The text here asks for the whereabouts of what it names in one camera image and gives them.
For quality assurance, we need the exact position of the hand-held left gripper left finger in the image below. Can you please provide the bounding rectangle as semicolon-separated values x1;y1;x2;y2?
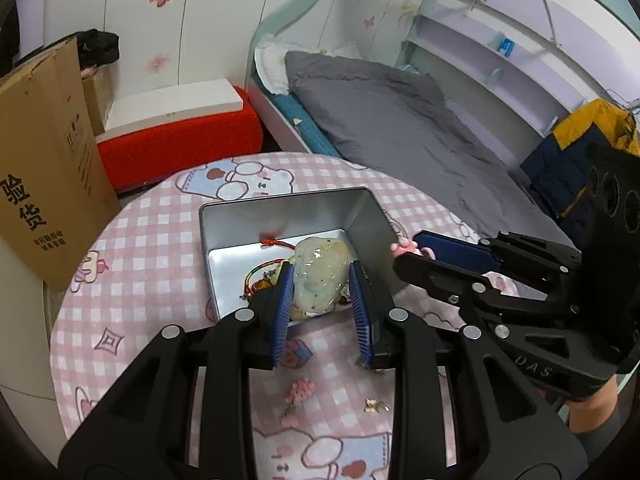
59;261;297;480

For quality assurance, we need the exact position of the pink checkered tablecloth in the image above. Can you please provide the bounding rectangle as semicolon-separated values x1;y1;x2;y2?
50;152;551;480

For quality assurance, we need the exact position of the white pillow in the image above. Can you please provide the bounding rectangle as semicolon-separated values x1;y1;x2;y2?
254;35;362;96

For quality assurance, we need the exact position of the black bag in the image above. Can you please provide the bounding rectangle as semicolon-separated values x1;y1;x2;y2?
75;30;121;69

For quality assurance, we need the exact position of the pink flower hairpin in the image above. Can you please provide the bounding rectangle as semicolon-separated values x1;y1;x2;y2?
282;379;317;419

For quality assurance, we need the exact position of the grey metal tin box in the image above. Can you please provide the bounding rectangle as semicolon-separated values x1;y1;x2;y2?
199;187;401;322

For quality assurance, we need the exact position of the teal bunk bed frame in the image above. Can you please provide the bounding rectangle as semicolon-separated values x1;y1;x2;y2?
245;0;640;161

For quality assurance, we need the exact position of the wire clothes hanger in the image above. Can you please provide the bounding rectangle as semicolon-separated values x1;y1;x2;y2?
607;89;640;112

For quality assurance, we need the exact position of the red ottoman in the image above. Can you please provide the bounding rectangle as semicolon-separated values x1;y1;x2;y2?
95;86;265;192

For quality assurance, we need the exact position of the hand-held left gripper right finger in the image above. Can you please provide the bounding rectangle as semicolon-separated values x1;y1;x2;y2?
348;260;590;480

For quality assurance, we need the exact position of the small cardboard box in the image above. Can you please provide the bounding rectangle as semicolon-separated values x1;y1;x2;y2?
80;66;115;136

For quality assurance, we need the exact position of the large cardboard box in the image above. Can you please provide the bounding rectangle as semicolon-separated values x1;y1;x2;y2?
0;35;122;292

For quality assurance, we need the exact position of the red knot cord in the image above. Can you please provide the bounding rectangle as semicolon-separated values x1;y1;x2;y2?
258;232;296;251

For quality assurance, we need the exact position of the lavender wall shelf unit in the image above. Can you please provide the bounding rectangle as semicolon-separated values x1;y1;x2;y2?
400;10;601;132

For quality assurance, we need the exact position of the person's right forearm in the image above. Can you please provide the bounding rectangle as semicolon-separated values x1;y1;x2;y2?
567;375;624;434

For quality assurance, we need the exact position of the yellow and navy jacket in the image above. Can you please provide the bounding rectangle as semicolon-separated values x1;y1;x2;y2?
520;99;640;222

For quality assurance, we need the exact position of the white wardrobe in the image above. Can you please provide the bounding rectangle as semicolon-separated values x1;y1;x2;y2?
40;0;281;111

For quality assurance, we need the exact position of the teal bed sheet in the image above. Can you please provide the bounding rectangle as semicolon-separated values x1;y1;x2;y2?
272;92;347;159

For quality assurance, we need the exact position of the pale green jade pendant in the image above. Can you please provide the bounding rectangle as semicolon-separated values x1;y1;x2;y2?
287;236;351;321

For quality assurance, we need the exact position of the white board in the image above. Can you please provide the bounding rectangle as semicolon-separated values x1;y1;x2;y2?
104;78;246;136

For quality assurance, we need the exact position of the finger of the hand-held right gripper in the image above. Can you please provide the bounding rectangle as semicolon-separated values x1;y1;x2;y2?
413;230;585;283
393;251;576;346

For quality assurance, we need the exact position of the grey blanket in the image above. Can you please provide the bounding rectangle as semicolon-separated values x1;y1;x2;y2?
284;50;576;252

